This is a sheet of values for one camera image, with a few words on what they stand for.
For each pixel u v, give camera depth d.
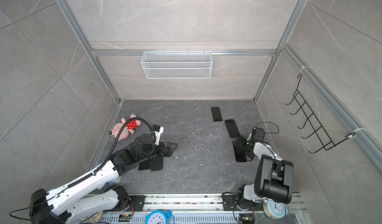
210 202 0.75
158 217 0.68
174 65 1.00
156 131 0.65
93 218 0.67
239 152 0.83
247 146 0.67
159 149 0.65
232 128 1.04
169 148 0.66
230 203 0.73
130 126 0.98
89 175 0.46
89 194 0.47
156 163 0.86
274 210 0.68
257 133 0.74
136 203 0.73
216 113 1.11
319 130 0.61
